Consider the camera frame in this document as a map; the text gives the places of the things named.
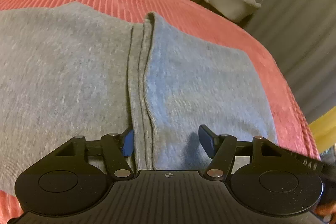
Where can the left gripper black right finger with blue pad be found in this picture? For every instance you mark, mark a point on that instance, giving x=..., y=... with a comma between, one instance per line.
x=261, y=175

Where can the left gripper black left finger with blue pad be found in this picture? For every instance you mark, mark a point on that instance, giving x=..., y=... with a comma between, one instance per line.
x=75, y=176

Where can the grey sweatpants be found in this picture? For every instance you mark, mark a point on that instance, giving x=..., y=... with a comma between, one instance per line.
x=175, y=82

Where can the grey window curtain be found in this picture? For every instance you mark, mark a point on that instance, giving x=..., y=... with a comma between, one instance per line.
x=300, y=35

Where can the grey fluffy vanity chair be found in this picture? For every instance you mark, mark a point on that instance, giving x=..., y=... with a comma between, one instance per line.
x=234, y=10

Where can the pink ribbed bedspread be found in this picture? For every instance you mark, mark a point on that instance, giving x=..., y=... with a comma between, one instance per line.
x=210, y=21

